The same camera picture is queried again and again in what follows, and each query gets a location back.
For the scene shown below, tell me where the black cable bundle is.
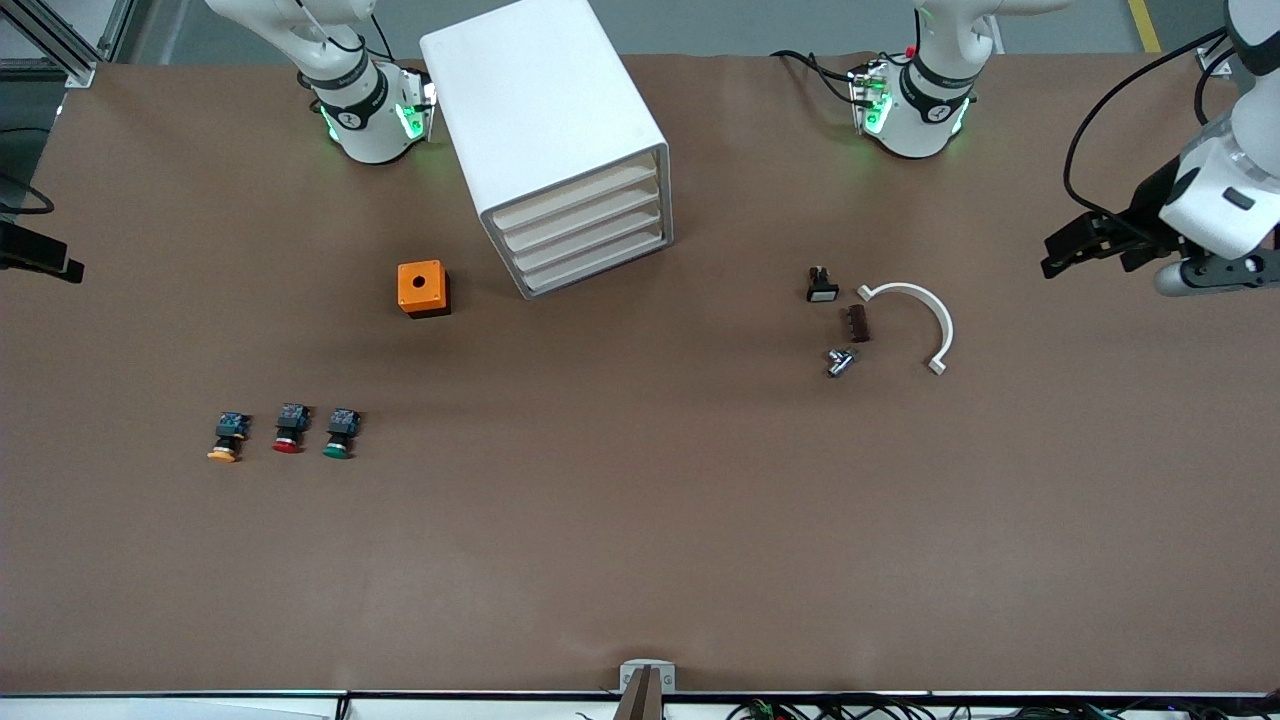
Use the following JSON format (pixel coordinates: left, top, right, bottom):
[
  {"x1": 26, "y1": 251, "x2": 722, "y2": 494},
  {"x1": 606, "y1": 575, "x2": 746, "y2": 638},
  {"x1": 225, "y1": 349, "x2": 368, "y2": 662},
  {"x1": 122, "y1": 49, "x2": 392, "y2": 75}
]
[{"x1": 575, "y1": 694, "x2": 1280, "y2": 720}]

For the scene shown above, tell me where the white curved plastic bracket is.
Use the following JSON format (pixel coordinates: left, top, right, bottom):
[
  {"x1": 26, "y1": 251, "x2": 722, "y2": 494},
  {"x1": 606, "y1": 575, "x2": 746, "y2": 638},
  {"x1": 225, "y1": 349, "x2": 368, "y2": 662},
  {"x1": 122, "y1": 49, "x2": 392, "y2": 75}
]
[{"x1": 856, "y1": 281, "x2": 956, "y2": 377}]

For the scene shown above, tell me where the red mushroom push button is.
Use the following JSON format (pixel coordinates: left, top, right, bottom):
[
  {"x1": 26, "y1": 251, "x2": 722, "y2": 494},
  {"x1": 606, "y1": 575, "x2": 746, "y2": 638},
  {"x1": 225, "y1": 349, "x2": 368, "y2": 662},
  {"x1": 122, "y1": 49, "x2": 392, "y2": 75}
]
[{"x1": 271, "y1": 403, "x2": 314, "y2": 455}]

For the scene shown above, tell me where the yellow mushroom push button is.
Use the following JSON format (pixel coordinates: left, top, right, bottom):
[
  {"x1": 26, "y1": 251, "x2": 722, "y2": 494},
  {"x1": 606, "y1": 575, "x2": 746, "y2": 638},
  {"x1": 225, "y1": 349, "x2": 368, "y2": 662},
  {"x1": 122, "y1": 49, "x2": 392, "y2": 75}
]
[{"x1": 206, "y1": 411, "x2": 251, "y2": 464}]

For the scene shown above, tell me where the green mushroom push button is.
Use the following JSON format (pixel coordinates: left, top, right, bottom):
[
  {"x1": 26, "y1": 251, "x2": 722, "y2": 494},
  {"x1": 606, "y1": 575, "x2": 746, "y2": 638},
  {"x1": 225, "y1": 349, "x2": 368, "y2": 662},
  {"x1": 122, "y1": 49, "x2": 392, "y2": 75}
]
[{"x1": 321, "y1": 407, "x2": 362, "y2": 461}]

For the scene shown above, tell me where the black arm base cable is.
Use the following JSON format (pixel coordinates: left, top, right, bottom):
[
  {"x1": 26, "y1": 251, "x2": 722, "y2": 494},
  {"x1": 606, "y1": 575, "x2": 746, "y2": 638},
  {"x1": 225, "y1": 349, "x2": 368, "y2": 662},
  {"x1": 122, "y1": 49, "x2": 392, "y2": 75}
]
[{"x1": 770, "y1": 48, "x2": 863, "y2": 106}]

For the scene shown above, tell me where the orange button enclosure box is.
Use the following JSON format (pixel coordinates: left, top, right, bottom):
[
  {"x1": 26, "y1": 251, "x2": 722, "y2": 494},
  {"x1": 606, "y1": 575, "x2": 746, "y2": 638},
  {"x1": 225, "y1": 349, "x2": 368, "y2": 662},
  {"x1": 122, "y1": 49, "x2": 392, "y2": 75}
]
[{"x1": 397, "y1": 260, "x2": 452, "y2": 320}]

